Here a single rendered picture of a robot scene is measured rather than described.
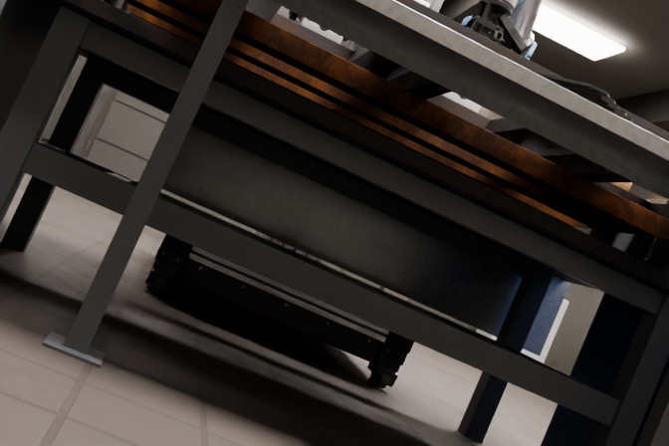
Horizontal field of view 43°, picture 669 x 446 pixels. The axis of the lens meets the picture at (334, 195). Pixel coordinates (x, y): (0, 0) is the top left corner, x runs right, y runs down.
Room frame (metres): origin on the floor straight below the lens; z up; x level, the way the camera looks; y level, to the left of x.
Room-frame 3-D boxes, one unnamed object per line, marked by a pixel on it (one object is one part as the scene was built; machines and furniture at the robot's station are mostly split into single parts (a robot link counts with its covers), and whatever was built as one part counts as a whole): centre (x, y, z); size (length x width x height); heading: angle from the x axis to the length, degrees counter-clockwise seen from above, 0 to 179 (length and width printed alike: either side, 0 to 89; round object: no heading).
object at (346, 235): (2.58, -0.14, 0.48); 1.30 x 0.04 x 0.35; 101
